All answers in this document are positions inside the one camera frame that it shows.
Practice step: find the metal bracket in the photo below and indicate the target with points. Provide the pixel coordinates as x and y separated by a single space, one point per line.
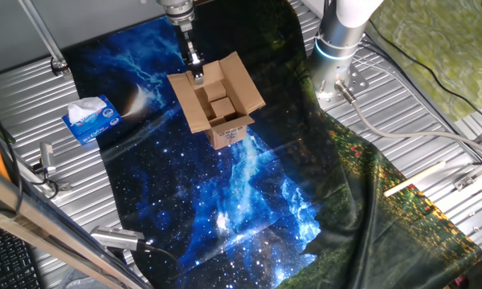
478 172

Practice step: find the white stick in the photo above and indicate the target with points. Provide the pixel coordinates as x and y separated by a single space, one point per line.
413 179

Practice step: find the metal camera mount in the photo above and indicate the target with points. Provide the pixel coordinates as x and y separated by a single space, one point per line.
64 186

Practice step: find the green yellow mat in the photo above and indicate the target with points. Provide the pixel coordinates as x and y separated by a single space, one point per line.
446 48

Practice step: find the long silver camera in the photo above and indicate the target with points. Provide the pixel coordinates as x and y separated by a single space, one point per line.
116 237

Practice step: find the slanted metal pole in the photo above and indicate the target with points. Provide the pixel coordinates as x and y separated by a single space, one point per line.
40 30

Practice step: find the aluminium frame beam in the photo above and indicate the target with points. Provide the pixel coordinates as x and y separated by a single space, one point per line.
32 225

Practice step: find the blue galaxy print cloth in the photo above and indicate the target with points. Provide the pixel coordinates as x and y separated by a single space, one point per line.
209 208

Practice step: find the small brown cardboard box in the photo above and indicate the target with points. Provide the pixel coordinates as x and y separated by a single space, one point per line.
222 107
217 120
215 91

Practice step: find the blue tissue pack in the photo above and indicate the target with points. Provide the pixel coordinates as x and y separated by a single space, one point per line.
98 126

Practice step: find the black keyboard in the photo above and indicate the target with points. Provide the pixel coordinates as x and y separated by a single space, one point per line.
4 261

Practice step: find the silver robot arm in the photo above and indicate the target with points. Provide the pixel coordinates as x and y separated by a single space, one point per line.
337 32

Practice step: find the dark forest print cloth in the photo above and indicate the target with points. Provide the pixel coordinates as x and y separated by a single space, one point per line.
365 225

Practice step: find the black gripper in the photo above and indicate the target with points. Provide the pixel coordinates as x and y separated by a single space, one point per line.
186 44

